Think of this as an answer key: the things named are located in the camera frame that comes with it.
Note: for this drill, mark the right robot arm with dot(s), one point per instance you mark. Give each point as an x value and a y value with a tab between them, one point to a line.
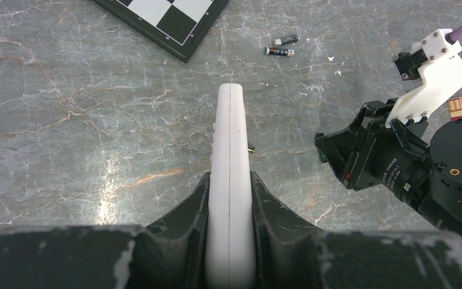
425	176

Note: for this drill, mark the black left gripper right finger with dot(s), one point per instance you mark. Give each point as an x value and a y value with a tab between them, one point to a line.
293	253

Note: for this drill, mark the white remote with dark buttons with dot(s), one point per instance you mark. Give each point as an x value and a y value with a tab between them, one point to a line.
230	256

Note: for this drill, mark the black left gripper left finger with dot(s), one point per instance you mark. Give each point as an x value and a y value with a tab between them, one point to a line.
167	253

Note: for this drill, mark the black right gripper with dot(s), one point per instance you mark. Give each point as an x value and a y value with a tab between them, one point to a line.
367	153

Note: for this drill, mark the black white chessboard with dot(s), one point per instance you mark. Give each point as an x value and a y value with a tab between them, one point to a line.
178	26

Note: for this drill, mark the black grey battery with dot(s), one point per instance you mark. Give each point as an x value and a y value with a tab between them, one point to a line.
284	52

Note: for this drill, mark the black silver battery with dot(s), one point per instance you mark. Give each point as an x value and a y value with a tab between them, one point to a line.
284	40

